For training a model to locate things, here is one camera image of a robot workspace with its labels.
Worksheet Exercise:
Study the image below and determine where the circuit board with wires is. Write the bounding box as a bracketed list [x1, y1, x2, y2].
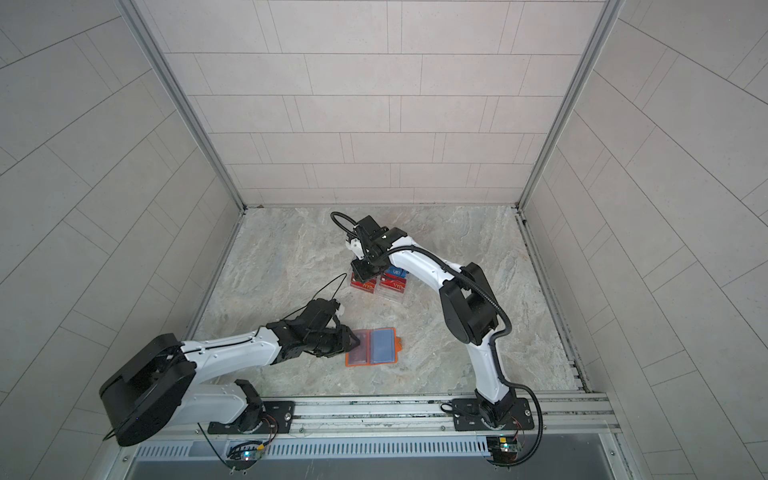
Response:
[486, 436, 520, 467]
[226, 441, 266, 471]

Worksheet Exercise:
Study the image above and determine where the clear acrylic card display stand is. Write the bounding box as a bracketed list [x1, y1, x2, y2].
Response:
[349, 266, 409, 304]

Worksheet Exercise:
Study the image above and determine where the aluminium mounting rail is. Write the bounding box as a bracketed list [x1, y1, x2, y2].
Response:
[115, 392, 619, 446]

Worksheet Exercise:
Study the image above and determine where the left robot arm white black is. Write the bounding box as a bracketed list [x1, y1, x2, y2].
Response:
[99, 298, 360, 447]

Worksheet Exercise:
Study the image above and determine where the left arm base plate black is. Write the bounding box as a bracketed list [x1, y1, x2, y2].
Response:
[206, 401, 296, 435]

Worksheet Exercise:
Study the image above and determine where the right circuit board with wires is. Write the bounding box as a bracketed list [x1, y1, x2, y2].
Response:
[486, 436, 520, 467]

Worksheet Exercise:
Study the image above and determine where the orange card holder wallet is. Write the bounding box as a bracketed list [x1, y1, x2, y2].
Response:
[363, 327, 402, 366]

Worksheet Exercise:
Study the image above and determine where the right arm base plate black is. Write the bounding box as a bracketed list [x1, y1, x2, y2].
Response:
[441, 397, 535, 432]

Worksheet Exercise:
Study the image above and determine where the red vip card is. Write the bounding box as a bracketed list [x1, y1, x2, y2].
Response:
[345, 330, 370, 367]
[380, 275, 407, 295]
[350, 278, 377, 294]

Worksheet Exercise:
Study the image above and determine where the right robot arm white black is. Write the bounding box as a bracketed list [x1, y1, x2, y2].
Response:
[331, 211, 517, 429]

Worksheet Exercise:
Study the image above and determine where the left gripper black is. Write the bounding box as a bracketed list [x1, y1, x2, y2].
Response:
[304, 326, 365, 359]

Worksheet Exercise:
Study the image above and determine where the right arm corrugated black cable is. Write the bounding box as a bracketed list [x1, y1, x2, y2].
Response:
[328, 210, 544, 468]

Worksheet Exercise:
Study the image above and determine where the left circuit board with wires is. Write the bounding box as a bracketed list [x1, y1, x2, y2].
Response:
[226, 441, 266, 471]

